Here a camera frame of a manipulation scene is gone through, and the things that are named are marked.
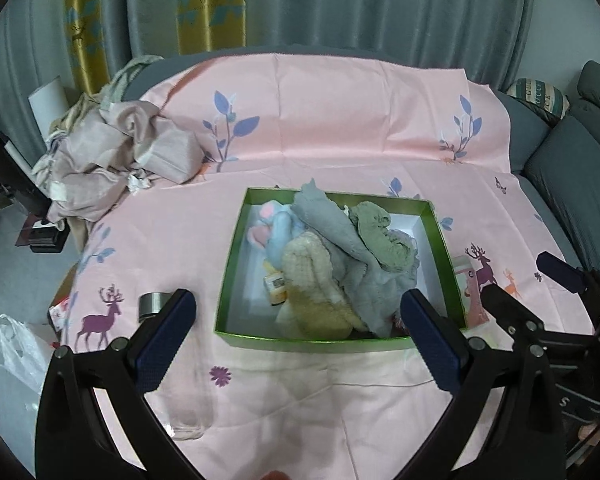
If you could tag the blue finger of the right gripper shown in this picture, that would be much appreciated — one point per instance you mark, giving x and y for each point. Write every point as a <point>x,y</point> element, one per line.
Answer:
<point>562,273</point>
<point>509,313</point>

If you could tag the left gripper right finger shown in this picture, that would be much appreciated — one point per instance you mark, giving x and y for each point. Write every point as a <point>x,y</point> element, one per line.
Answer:
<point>438,342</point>

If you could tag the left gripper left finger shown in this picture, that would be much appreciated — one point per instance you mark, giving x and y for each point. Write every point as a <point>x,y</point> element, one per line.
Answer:
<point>157,339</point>

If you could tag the light blue plush toy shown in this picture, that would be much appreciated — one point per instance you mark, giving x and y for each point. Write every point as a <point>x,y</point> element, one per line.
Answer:
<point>276,226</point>

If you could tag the glass jar metal lid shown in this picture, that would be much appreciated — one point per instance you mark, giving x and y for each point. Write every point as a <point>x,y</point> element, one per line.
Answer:
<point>151,303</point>

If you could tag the grey fluffy towel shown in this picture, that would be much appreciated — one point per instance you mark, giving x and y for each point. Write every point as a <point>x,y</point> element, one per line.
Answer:
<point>373,293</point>

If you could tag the olive green towel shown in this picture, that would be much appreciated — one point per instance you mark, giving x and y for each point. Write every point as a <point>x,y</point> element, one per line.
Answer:
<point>394,250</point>

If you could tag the pink deer print tablecloth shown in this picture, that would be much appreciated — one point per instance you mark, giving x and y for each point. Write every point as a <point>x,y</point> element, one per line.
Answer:
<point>353,126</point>

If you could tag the grey sofa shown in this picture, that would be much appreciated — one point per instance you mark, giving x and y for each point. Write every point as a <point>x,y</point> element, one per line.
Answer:
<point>557,163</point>

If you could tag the cream yellow fluffy cloth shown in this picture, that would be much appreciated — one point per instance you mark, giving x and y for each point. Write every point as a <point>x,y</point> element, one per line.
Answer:
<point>316,307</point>

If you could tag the white plastic bag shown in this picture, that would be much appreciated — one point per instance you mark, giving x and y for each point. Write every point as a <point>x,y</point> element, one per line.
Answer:
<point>24,359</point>

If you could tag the striped cushion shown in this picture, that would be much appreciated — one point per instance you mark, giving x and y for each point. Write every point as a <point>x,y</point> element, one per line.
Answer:
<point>545,100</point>

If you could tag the crumpled beige pink cloth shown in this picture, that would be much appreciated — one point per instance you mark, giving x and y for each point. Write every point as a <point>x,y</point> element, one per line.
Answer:
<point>104,146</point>

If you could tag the grey curtain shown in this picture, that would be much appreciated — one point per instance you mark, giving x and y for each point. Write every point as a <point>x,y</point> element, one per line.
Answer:
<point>485,38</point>

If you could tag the yellow patterned curtain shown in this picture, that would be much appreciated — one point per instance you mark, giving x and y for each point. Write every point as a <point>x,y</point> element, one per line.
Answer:
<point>103,35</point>

